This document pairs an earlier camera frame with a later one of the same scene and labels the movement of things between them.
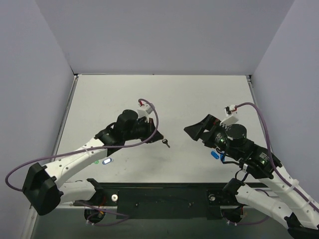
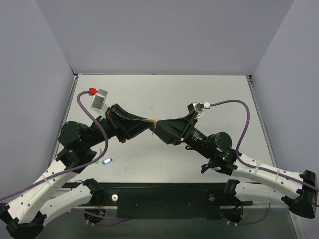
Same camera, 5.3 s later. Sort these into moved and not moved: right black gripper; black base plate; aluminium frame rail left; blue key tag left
Moved: right black gripper
Not moved: blue key tag left; aluminium frame rail left; black base plate
